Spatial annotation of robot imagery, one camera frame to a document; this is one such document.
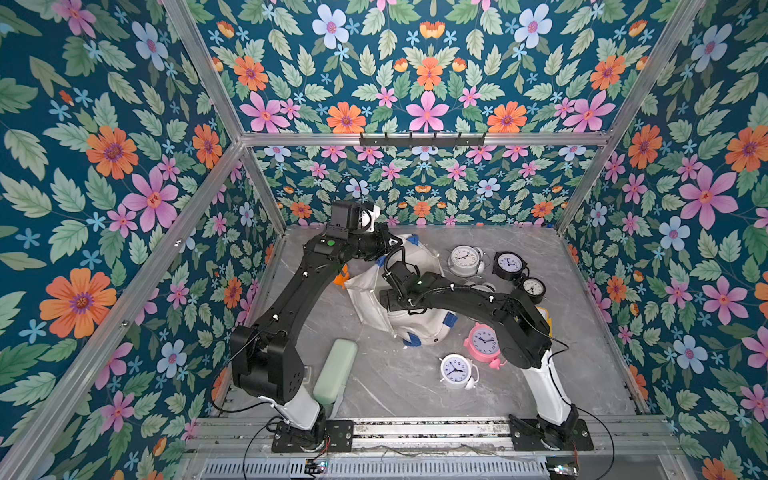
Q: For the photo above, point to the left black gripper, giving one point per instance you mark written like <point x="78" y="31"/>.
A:
<point x="381" y="248"/>

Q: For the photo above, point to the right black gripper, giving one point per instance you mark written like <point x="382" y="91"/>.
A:
<point x="398" y="276"/>

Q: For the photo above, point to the white canvas tote bag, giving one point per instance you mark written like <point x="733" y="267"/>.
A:
<point x="377" y="304"/>

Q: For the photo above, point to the white twin-bell alarm clock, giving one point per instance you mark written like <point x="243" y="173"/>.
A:
<point x="466" y="261"/>

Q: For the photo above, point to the pink alarm clock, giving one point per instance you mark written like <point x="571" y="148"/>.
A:
<point x="483" y="346"/>

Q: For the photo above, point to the small white purple-face clock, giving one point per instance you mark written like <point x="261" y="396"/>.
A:
<point x="458" y="372"/>

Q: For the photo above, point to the black twin-bell alarm clock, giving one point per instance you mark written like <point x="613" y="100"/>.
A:
<point x="510" y="266"/>

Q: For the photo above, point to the yellow square alarm clock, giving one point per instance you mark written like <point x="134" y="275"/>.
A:
<point x="545" y="314"/>

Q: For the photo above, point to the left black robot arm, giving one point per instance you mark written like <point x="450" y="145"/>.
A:
<point x="265" y="362"/>

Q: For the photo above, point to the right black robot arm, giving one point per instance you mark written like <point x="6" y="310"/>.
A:
<point x="523" y="334"/>

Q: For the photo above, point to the pale green oblong case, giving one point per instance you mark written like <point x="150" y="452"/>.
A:
<point x="334" y="374"/>

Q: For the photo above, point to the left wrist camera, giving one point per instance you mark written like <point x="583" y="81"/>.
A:
<point x="368" y="215"/>

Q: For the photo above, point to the black hook rail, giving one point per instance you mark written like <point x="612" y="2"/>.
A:
<point x="436" y="139"/>

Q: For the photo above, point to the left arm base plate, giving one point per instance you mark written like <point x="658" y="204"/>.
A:
<point x="312" y="435"/>

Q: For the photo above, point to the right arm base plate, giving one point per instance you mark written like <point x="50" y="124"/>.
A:
<point x="551" y="433"/>

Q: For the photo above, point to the aluminium front rail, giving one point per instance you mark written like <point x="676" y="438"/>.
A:
<point x="621" y="435"/>

